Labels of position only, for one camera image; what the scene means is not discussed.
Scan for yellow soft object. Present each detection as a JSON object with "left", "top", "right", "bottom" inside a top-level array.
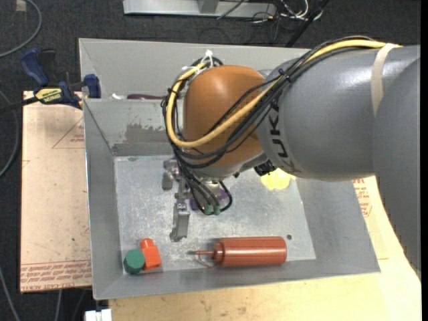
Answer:
[{"left": 259, "top": 171, "right": 297, "bottom": 191}]

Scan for red-brown squeeze bottle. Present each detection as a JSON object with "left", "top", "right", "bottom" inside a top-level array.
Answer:
[{"left": 187, "top": 235, "right": 288, "bottom": 269}]

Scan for orange bottle-shaped block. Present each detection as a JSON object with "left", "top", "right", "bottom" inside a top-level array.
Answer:
[{"left": 139, "top": 237, "right": 163, "bottom": 271}]

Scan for dark purple long object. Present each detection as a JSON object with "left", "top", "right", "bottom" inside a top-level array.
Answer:
[{"left": 126, "top": 93, "right": 168, "bottom": 101}]

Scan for grey metal bin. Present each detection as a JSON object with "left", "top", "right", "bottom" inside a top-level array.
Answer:
[{"left": 78, "top": 37, "right": 381, "bottom": 301}]

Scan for green hexagonal block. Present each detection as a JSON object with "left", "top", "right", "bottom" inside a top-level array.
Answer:
[{"left": 122, "top": 249, "right": 146, "bottom": 276}]

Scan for purple small object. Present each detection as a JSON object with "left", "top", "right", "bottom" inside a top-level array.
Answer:
[{"left": 188, "top": 182, "right": 226, "bottom": 211}]

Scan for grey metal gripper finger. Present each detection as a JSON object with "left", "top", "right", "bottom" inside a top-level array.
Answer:
[
  {"left": 169, "top": 203, "right": 191, "bottom": 243},
  {"left": 162, "top": 160, "right": 179, "bottom": 191}
]

